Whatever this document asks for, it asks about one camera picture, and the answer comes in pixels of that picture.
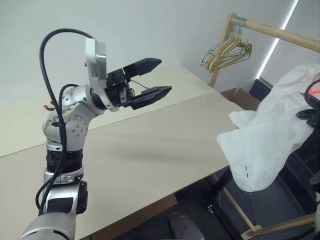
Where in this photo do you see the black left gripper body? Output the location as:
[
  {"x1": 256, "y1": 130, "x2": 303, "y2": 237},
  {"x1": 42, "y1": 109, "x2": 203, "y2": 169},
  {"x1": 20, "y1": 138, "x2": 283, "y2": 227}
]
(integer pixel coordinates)
[{"x1": 104, "y1": 68, "x2": 137, "y2": 108}]

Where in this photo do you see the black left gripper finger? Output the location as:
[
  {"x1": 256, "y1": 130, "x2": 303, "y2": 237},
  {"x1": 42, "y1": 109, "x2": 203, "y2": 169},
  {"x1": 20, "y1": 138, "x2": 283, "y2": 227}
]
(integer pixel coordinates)
[
  {"x1": 129, "y1": 85, "x2": 173, "y2": 111},
  {"x1": 122, "y1": 57, "x2": 163, "y2": 77}
]

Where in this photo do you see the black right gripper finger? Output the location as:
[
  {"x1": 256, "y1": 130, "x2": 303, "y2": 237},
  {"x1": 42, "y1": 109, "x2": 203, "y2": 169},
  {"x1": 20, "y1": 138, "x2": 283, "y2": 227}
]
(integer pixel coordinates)
[{"x1": 296, "y1": 107, "x2": 316, "y2": 128}]

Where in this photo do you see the white cloth garment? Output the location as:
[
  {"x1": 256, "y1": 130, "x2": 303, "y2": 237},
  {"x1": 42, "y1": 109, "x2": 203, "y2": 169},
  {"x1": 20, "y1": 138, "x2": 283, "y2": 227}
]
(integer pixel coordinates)
[{"x1": 216, "y1": 63, "x2": 320, "y2": 193}]

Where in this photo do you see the black box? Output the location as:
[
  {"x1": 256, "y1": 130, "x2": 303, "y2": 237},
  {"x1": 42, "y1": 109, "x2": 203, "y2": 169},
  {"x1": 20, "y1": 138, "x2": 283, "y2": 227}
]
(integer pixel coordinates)
[{"x1": 249, "y1": 78, "x2": 273, "y2": 102}]

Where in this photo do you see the brown cardboard box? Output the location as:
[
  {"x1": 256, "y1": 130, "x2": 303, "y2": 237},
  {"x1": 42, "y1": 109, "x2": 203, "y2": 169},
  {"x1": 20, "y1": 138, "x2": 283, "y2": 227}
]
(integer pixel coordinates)
[{"x1": 219, "y1": 87, "x2": 262, "y2": 112}]

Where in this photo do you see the wooden clothes rack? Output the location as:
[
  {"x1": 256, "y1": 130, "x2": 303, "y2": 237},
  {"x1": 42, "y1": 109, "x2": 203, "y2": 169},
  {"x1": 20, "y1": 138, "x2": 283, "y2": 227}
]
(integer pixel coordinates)
[{"x1": 207, "y1": 12, "x2": 320, "y2": 240}]

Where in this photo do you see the black floor platform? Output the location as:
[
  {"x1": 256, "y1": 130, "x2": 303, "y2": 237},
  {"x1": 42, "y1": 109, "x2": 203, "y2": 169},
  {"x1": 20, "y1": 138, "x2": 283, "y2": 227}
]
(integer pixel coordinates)
[{"x1": 203, "y1": 147, "x2": 320, "y2": 240}]

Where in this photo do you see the black table leg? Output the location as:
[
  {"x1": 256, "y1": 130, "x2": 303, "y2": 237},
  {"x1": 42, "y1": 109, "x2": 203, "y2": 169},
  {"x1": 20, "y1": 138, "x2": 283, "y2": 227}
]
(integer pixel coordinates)
[{"x1": 203, "y1": 172, "x2": 227, "y2": 213}]

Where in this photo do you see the dark rounded shape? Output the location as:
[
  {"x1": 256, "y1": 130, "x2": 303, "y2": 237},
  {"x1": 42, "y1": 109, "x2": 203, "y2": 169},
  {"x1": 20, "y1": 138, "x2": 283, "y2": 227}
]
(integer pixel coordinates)
[{"x1": 167, "y1": 212, "x2": 206, "y2": 240}]

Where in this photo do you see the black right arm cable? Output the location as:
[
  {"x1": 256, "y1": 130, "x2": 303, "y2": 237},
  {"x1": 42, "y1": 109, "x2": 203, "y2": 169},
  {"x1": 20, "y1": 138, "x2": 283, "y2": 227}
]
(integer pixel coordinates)
[{"x1": 303, "y1": 78, "x2": 320, "y2": 106}]

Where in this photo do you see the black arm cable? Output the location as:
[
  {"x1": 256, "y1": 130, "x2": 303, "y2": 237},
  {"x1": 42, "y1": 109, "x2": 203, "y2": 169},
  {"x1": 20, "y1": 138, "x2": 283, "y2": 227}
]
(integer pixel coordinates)
[
  {"x1": 34, "y1": 28, "x2": 97, "y2": 217},
  {"x1": 303, "y1": 78, "x2": 320, "y2": 106}
]

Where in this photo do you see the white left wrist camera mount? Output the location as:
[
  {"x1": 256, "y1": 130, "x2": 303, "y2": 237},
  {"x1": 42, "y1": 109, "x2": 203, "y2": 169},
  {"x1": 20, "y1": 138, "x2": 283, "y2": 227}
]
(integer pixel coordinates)
[{"x1": 84, "y1": 37, "x2": 118, "y2": 113}]

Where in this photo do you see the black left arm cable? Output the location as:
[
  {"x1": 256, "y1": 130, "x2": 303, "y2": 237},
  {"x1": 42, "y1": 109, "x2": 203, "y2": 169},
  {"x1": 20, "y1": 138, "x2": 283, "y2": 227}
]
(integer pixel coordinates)
[{"x1": 34, "y1": 28, "x2": 97, "y2": 217}]

